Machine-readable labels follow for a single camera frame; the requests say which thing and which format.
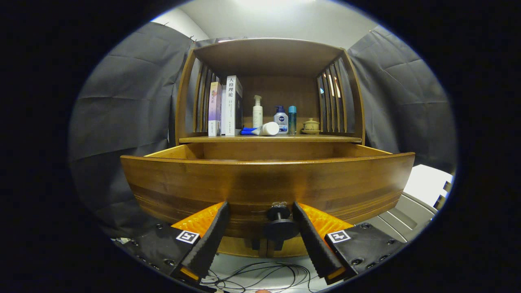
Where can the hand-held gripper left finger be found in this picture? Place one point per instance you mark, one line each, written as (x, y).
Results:
(211, 244)

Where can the wooden cabinet door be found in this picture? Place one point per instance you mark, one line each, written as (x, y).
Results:
(293, 249)
(240, 246)

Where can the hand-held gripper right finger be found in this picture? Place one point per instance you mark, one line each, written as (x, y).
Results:
(313, 244)

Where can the purple book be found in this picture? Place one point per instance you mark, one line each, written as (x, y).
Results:
(214, 110)

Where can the blue folded cloth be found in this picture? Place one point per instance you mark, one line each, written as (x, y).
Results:
(246, 131)

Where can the white squeeze tube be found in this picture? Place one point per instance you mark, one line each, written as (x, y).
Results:
(268, 129)

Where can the thick white book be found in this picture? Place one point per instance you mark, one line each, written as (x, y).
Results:
(230, 106)

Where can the white bottle with blue pump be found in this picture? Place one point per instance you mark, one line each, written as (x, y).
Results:
(281, 122)

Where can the yellow lidded teacup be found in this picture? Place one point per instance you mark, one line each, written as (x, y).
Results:
(311, 124)

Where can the wooden drawer with black knob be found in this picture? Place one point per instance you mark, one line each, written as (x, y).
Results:
(264, 179)

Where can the white side furniture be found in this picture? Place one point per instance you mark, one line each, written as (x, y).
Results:
(423, 183)

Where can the teal glass bottle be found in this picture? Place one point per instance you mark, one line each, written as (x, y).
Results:
(292, 120)

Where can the brown wooden cabinet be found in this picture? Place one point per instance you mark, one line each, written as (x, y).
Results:
(281, 89)

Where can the yellow saucer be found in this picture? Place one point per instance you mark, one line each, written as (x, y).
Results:
(311, 132)

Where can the wooden countertop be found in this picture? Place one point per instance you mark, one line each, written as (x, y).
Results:
(317, 138)

